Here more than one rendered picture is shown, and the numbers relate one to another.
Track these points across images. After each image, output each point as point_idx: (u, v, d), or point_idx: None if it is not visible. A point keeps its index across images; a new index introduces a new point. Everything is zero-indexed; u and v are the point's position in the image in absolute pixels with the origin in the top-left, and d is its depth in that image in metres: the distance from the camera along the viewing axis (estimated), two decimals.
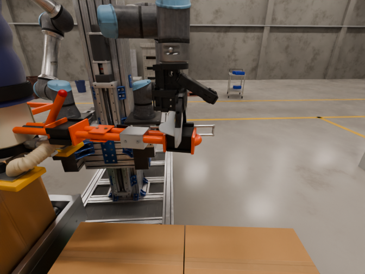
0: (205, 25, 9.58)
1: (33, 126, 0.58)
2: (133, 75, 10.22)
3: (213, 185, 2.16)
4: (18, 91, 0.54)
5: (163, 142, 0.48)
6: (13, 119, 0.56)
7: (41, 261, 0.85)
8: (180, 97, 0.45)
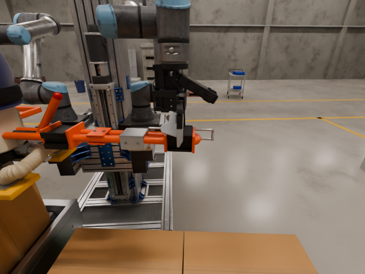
0: (205, 24, 9.55)
1: (24, 131, 0.55)
2: (133, 75, 10.19)
3: (213, 187, 2.13)
4: (7, 95, 0.51)
5: (164, 142, 0.49)
6: (2, 124, 0.53)
7: (34, 269, 0.82)
8: (181, 97, 0.45)
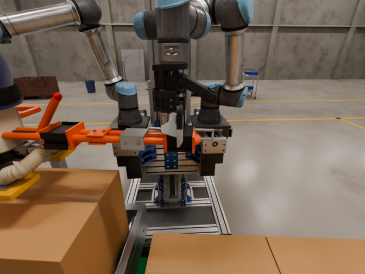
0: (213, 24, 9.52)
1: (24, 131, 0.55)
2: (140, 75, 10.16)
3: (250, 189, 2.10)
4: (6, 95, 0.51)
5: (164, 143, 0.49)
6: (1, 124, 0.53)
7: None
8: (181, 97, 0.45)
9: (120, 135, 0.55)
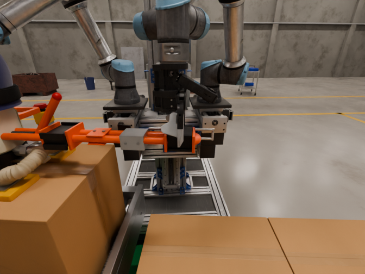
0: (213, 22, 9.48)
1: (23, 132, 0.55)
2: (140, 73, 10.12)
3: (251, 180, 2.07)
4: (6, 95, 0.51)
5: (164, 142, 0.49)
6: (1, 124, 0.53)
7: (123, 256, 0.76)
8: (181, 97, 0.45)
9: None
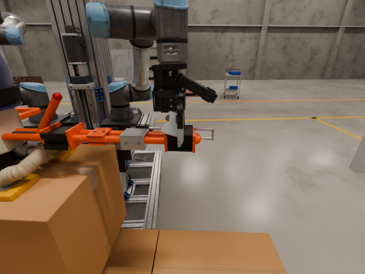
0: (202, 25, 9.56)
1: (24, 132, 0.55)
2: (130, 75, 10.20)
3: (201, 187, 2.14)
4: (7, 95, 0.51)
5: (165, 142, 0.49)
6: (1, 125, 0.53)
7: None
8: (181, 96, 0.45)
9: None
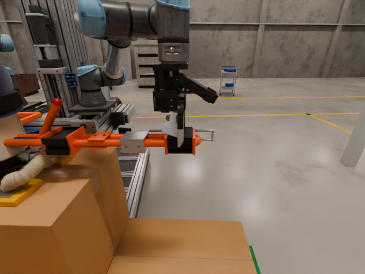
0: (199, 23, 9.52)
1: (25, 138, 0.56)
2: (127, 73, 10.15)
3: (187, 181, 2.10)
4: (7, 102, 0.52)
5: (165, 145, 0.50)
6: (3, 131, 0.53)
7: None
8: (181, 97, 0.45)
9: None
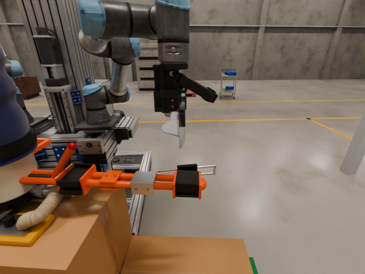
0: (199, 25, 9.54)
1: (39, 175, 0.59)
2: (127, 75, 10.18)
3: None
4: (24, 144, 0.55)
5: (173, 190, 0.53)
6: (19, 170, 0.56)
7: None
8: (183, 97, 0.45)
9: (130, 179, 0.58)
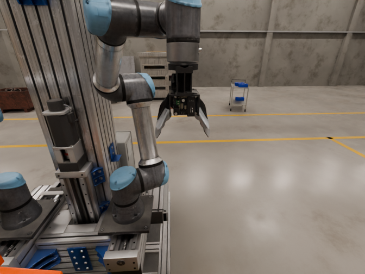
0: (205, 30, 9.25)
1: None
2: None
3: (218, 244, 1.83)
4: None
5: None
6: None
7: None
8: None
9: None
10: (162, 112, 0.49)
